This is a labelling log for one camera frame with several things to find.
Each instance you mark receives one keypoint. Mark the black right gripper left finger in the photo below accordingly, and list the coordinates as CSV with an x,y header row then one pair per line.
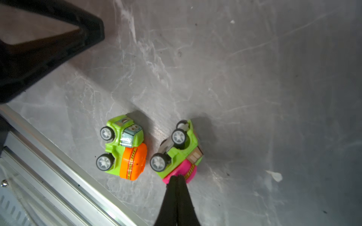
x,y
168,212

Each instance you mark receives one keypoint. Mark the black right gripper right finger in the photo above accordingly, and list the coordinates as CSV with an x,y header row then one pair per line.
x,y
186,215

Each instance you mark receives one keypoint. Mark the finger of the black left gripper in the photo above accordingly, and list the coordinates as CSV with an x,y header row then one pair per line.
x,y
24,64

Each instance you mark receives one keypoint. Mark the green pink toy car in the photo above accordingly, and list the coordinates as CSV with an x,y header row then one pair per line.
x,y
179,154

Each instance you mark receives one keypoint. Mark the green orange toy car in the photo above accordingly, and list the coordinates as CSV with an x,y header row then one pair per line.
x,y
125,152

